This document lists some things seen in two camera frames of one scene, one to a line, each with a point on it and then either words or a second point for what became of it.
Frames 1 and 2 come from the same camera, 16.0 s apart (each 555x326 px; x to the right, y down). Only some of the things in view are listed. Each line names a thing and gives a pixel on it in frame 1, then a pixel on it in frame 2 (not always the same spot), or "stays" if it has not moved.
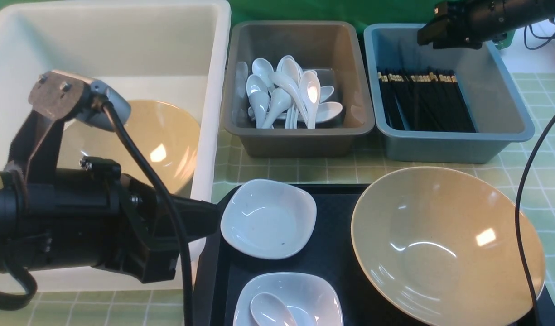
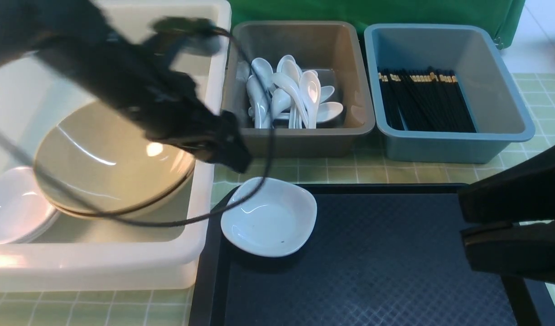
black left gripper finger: [194, 218] -> [231, 150]
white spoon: [261, 68] stays
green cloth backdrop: [356, 14] stays
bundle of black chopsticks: [425, 99] stays
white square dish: [267, 219] stays
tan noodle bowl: [438, 246] -> [102, 161]
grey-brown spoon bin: [333, 50] stays
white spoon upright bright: [310, 88] stays
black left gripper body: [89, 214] -> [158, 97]
